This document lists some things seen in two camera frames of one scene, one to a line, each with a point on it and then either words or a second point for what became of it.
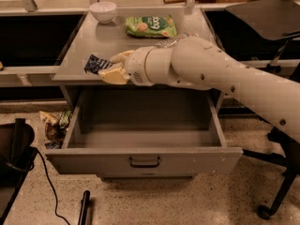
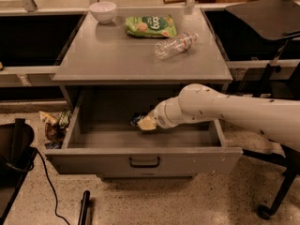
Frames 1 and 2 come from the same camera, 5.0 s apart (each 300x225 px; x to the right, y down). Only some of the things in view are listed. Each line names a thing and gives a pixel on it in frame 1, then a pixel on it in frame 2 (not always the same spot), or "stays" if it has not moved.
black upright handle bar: [84, 203] stays
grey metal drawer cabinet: [120, 130] stays
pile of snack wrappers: [55, 127] stays
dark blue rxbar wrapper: [95, 65] -> [136, 117]
